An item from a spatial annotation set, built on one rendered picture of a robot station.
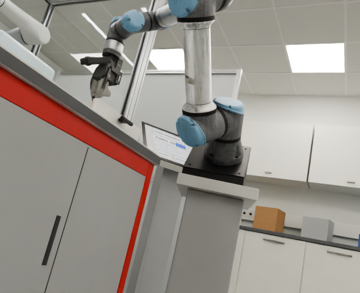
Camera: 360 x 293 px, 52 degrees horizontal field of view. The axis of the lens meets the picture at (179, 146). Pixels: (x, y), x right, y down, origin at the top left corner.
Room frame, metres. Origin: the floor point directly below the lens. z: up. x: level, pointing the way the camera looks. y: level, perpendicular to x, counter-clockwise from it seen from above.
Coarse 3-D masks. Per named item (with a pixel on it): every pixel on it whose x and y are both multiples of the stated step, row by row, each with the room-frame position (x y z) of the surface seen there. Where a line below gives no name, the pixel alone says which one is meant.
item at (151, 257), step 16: (160, 176) 2.17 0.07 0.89; (176, 176) 2.19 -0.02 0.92; (160, 192) 2.16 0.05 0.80; (176, 192) 2.20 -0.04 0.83; (160, 208) 2.17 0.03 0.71; (176, 208) 2.21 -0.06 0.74; (144, 224) 2.23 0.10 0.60; (160, 224) 2.18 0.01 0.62; (144, 240) 2.18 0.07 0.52; (160, 240) 2.18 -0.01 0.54; (144, 256) 2.16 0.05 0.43; (160, 256) 2.19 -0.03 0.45; (144, 272) 2.16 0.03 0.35; (160, 272) 2.20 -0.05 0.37; (128, 288) 2.24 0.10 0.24; (144, 288) 2.17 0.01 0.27; (160, 288) 2.21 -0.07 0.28
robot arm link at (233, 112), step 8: (216, 104) 1.20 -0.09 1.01; (224, 104) 1.19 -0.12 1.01; (232, 104) 1.19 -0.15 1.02; (240, 104) 1.20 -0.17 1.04; (224, 112) 1.19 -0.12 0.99; (232, 112) 1.19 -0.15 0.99; (240, 112) 1.21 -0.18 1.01; (224, 120) 1.19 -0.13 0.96; (232, 120) 1.21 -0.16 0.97; (240, 120) 1.23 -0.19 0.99; (232, 128) 1.23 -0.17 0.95; (240, 128) 1.26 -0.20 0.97; (224, 136) 1.26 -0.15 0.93; (232, 136) 1.26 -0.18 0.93; (240, 136) 1.29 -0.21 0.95
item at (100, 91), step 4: (100, 80) 1.31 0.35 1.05; (100, 84) 1.31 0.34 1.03; (108, 84) 1.33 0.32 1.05; (100, 88) 1.30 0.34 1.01; (96, 92) 1.31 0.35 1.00; (100, 92) 1.31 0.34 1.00; (104, 92) 1.33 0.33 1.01; (108, 92) 1.34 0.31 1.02; (96, 96) 1.31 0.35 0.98; (100, 96) 1.31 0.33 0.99; (108, 96) 1.34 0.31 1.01
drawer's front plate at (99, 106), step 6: (96, 102) 1.17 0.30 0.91; (102, 102) 1.19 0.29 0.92; (96, 108) 1.17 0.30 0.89; (102, 108) 1.20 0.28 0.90; (108, 108) 1.22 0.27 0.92; (102, 114) 1.21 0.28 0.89; (108, 114) 1.23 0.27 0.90; (114, 114) 1.26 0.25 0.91; (114, 120) 1.27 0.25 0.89; (120, 126) 1.31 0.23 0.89; (126, 126) 1.34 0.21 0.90; (132, 126) 1.37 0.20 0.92; (126, 132) 1.35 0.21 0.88; (132, 132) 1.38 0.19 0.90; (138, 132) 1.42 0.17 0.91
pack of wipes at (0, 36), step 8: (0, 32) 0.59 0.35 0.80; (0, 40) 0.59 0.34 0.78; (8, 40) 0.60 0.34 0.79; (8, 48) 0.61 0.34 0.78; (16, 48) 0.62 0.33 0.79; (24, 48) 0.64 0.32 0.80; (24, 56) 0.64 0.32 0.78; (32, 56) 0.66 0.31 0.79; (32, 64) 0.66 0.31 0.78; (40, 64) 0.68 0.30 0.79; (48, 72) 0.70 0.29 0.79
